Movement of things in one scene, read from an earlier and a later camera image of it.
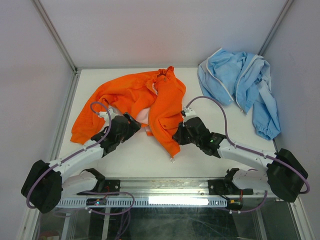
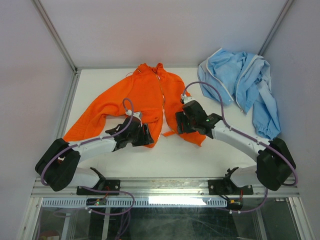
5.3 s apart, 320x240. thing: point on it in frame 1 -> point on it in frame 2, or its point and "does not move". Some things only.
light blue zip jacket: [244, 78] does not move
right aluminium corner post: [274, 27] does not move
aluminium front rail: [168, 187] does not move
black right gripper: [178, 136] -> [180, 117]
